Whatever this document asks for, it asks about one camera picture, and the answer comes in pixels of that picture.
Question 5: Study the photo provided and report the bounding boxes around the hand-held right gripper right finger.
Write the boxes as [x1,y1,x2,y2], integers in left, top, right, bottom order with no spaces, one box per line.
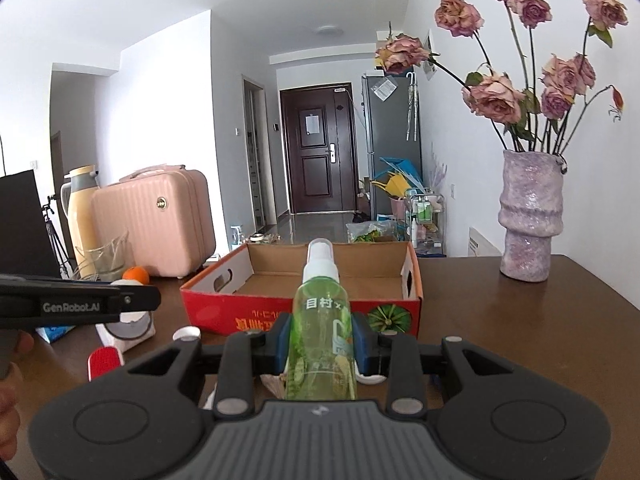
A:
[350,311,518,419]

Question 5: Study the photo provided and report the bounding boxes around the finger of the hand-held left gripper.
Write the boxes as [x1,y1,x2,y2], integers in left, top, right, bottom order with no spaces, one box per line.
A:
[117,284,162,314]

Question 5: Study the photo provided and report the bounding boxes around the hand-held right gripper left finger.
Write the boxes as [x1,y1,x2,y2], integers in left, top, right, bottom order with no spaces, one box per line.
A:
[127,311,294,419]

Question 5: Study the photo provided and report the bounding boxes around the white holder with grey roll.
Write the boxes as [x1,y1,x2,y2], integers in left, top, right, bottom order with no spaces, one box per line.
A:
[95,280,156,356]

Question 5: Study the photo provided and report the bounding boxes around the green spray bottle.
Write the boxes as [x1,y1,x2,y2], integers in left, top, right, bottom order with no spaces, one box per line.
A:
[284,239,359,401]

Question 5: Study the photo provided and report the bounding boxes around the red cardboard box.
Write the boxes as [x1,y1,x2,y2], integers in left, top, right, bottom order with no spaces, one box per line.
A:
[180,241,424,339]

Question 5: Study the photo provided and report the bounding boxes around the red and white lint brush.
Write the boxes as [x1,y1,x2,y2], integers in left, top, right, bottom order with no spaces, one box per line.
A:
[87,344,125,382]

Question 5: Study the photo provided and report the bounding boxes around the person's left hand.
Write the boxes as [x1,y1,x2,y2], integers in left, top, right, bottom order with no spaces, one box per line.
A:
[0,331,36,462]

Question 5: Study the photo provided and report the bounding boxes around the blue tissue pack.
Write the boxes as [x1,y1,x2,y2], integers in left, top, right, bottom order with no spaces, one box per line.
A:
[37,326,76,345]

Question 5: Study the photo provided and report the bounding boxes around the clear glass cup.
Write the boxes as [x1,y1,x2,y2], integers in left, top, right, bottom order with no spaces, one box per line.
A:
[75,230,134,284]

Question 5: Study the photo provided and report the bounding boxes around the pink hard-shell suitcase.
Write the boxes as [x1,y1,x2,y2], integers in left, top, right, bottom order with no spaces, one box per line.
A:
[91,165,217,280]

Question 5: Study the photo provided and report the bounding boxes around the black paper bag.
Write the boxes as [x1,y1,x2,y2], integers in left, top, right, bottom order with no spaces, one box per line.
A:
[0,170,64,281]

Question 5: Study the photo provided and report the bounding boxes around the yellow thermos jug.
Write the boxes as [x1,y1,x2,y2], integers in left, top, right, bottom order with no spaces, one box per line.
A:
[60,165,104,281]

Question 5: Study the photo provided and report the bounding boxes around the black tripod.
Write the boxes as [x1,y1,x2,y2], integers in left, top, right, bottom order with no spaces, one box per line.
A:
[42,194,76,279]

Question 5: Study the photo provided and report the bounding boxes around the plastic bag of greens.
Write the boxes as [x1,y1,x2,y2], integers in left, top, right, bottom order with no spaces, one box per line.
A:
[346,220,401,245]

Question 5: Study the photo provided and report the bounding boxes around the metal utility cart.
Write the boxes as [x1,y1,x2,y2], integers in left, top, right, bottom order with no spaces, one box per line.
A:
[404,192,446,256]

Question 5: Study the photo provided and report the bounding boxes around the dark brown entrance door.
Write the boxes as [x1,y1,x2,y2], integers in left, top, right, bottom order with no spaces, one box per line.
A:
[279,82,354,216]

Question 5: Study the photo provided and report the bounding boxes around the blue and yellow plastic racks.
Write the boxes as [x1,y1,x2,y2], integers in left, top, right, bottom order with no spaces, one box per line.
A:
[370,157,426,199]

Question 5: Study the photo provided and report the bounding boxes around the pink mottled vase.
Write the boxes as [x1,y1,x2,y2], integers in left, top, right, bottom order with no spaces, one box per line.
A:
[497,149,571,282]

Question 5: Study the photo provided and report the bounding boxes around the grey refrigerator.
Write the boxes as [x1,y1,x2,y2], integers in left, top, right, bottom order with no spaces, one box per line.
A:
[361,72,424,211]

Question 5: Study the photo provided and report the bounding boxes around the clear folded umbrella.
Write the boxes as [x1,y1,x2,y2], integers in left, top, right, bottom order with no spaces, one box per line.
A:
[404,72,419,142]

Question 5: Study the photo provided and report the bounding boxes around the paper sheet on refrigerator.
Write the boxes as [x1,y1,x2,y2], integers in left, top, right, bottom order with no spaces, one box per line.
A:
[372,77,399,104]

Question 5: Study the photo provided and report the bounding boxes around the bunch of dried pink roses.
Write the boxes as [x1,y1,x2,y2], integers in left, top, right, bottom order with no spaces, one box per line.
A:
[375,0,629,156]

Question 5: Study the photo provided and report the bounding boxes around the grey side door frame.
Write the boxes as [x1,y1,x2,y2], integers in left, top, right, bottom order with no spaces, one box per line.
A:
[241,74,279,231]

